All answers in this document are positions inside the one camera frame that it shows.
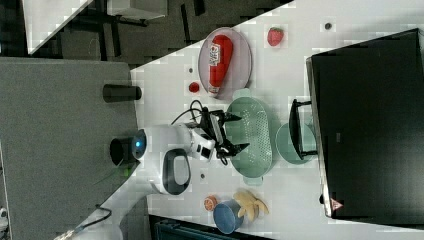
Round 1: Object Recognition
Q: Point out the small red tomato toy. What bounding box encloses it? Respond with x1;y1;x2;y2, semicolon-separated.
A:
189;82;200;93

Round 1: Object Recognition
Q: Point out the red strawberry toy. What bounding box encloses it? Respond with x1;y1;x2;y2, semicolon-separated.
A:
267;27;284;47

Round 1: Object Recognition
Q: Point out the blue cup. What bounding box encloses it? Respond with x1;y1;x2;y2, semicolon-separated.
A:
213;199;244;234

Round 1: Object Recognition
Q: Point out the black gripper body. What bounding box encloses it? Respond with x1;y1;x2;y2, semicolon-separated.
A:
199;107;229;157

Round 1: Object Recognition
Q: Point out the orange slice toy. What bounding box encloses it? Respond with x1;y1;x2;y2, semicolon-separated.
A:
204;195;218;211

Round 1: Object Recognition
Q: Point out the black cylinder post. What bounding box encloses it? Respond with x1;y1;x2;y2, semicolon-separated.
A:
102;84;142;103

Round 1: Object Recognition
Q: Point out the black silver toaster oven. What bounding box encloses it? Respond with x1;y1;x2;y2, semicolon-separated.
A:
289;29;424;229

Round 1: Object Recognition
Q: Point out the mint green cup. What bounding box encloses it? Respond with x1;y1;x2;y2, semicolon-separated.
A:
276;123;317;165

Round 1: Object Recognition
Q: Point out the black cylinder robot base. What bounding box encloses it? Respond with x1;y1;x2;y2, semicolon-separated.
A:
109;138;137;166

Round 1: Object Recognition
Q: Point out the mint green plastic strainer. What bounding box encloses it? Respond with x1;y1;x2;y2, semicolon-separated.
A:
224;88;274;186

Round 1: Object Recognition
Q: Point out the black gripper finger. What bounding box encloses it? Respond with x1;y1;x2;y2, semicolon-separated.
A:
224;112;241;122
223;143;249;157

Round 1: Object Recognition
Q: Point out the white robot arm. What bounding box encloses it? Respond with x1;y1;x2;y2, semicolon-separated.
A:
130;107;249;195

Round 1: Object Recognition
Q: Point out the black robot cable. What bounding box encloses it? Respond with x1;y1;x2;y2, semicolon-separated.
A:
170;99;205;126

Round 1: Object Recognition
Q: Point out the round grey plate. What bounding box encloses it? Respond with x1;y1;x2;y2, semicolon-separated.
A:
198;27;252;100

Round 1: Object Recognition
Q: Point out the peeled banana toy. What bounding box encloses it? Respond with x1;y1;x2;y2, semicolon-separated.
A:
233;191;269;222

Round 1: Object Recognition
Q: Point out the red ketchup bottle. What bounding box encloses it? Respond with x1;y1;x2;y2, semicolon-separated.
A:
208;35;233;95

